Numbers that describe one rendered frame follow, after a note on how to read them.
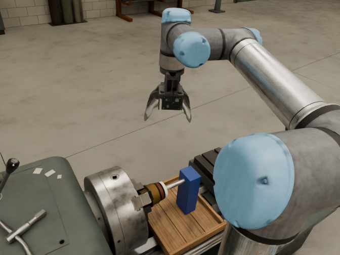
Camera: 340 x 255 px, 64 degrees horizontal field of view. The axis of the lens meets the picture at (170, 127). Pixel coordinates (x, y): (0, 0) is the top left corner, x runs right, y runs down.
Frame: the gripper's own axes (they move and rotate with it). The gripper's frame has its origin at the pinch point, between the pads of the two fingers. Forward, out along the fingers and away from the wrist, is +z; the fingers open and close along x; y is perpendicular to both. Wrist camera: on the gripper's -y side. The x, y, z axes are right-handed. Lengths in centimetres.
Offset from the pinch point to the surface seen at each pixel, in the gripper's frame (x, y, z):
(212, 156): 29, -35, 47
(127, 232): -11.9, 22.4, 29.7
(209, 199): 26, -17, 60
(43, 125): -131, -195, 146
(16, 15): -314, -584, 126
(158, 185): -1.4, -0.1, 31.9
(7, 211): -46, 23, 18
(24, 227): -39, 30, 16
